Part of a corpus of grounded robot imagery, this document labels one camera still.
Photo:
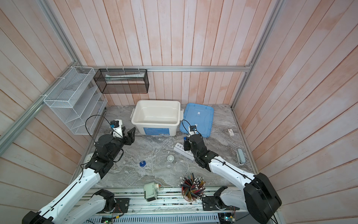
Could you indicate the white wire wall rack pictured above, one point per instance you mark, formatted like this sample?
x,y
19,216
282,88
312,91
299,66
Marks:
x,y
77,104

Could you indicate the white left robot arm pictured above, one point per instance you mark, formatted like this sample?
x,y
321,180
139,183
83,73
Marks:
x,y
61,209

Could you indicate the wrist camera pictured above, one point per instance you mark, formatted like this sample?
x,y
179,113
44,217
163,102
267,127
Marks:
x,y
193,130
116,126

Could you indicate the cup of coloured pencils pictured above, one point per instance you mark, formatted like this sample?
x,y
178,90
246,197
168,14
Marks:
x,y
192,187

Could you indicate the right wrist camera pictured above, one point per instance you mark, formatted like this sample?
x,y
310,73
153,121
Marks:
x,y
193,130

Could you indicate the white plastic storage bin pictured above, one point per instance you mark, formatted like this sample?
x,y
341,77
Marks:
x,y
157,117

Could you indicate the green white box device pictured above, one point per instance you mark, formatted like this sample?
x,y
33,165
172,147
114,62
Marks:
x,y
151,191

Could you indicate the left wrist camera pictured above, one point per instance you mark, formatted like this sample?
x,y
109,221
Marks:
x,y
116,126

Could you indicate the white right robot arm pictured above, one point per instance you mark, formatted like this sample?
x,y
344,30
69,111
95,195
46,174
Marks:
x,y
255,193

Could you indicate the large clear petri dish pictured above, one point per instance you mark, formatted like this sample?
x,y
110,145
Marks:
x,y
181,167

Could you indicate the small glass dish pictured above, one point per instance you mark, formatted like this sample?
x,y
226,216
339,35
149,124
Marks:
x,y
170,158

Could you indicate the small blue bottle cap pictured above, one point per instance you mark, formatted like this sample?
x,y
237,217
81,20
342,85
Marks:
x,y
142,163

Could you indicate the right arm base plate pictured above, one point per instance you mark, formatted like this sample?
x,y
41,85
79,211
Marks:
x,y
212,203

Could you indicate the round white wall clock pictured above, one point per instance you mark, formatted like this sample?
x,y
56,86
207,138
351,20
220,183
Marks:
x,y
88,157

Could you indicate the black mesh wall shelf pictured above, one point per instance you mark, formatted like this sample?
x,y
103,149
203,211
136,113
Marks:
x,y
118,81

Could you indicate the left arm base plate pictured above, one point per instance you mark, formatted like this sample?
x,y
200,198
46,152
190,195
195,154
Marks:
x,y
120,205

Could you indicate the white test tube rack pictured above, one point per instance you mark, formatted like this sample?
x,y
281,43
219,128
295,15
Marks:
x,y
179,148

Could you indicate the blue plastic bin lid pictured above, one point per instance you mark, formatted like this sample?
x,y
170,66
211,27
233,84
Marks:
x,y
200,116

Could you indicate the aluminium horizontal wall rail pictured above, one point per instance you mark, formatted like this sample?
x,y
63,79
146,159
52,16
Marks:
x,y
210,68

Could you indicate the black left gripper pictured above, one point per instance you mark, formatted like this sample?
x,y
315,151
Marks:
x,y
130,137

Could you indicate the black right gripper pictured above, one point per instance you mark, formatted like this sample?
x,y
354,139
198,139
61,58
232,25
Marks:
x,y
187,143

